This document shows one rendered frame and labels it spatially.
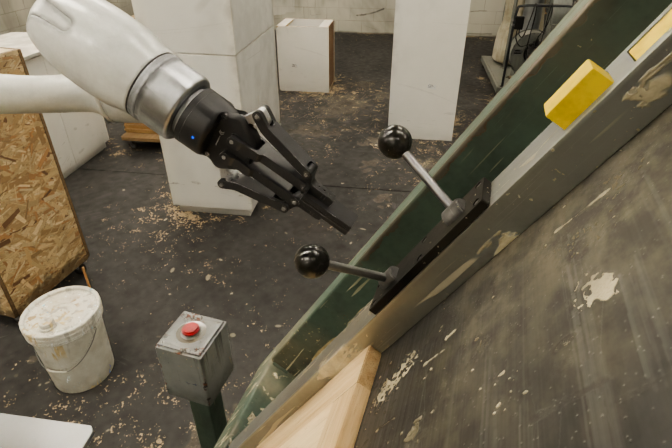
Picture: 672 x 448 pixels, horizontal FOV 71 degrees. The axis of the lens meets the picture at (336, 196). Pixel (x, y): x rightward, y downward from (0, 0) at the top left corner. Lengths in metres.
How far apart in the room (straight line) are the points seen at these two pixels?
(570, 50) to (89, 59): 0.56
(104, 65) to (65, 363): 1.82
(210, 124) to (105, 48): 0.14
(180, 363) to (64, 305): 1.21
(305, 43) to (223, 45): 2.72
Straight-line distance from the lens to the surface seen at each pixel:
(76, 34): 0.62
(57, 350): 2.25
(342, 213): 0.58
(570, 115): 0.44
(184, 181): 3.26
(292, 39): 5.47
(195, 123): 0.57
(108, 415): 2.32
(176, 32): 2.89
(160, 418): 2.24
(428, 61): 4.17
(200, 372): 1.16
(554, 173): 0.44
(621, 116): 0.43
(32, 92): 0.80
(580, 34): 0.65
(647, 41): 0.44
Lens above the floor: 1.76
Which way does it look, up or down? 31 degrees down
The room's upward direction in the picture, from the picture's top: straight up
